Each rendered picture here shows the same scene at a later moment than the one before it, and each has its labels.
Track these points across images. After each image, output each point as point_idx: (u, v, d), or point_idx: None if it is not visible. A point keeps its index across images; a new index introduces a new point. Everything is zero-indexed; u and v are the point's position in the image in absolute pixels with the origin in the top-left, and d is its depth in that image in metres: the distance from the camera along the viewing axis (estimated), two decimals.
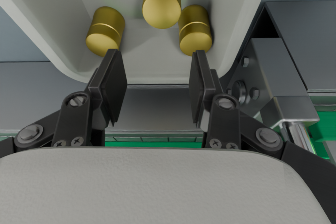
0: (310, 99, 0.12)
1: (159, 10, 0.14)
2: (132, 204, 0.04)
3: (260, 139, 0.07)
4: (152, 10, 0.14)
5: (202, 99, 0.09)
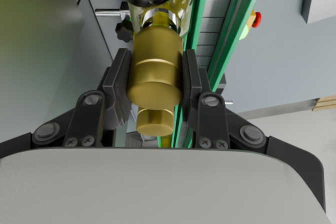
0: None
1: (151, 96, 0.10)
2: (132, 204, 0.04)
3: (243, 136, 0.07)
4: (140, 95, 0.10)
5: (189, 97, 0.09)
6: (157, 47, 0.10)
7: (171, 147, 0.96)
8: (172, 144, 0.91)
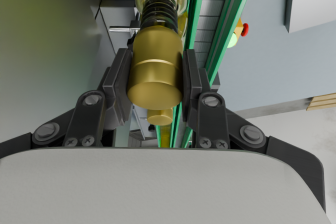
0: None
1: None
2: (132, 204, 0.04)
3: (243, 136, 0.07)
4: None
5: (189, 97, 0.09)
6: None
7: (170, 143, 1.03)
8: (171, 140, 0.97)
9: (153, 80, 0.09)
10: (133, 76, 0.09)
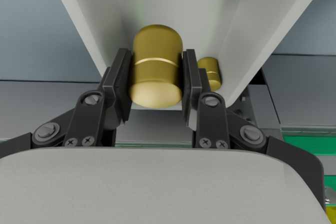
0: (280, 131, 0.20)
1: None
2: (132, 204, 0.04)
3: (243, 136, 0.07)
4: None
5: (189, 97, 0.09)
6: None
7: None
8: None
9: None
10: None
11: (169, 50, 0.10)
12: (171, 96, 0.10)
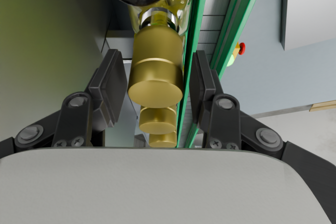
0: None
1: (160, 145, 0.20)
2: (132, 204, 0.04)
3: (260, 139, 0.07)
4: (155, 144, 0.20)
5: (202, 99, 0.09)
6: None
7: None
8: (173, 147, 1.01)
9: (156, 121, 0.14)
10: (143, 116, 0.14)
11: (169, 50, 0.10)
12: (171, 96, 0.10)
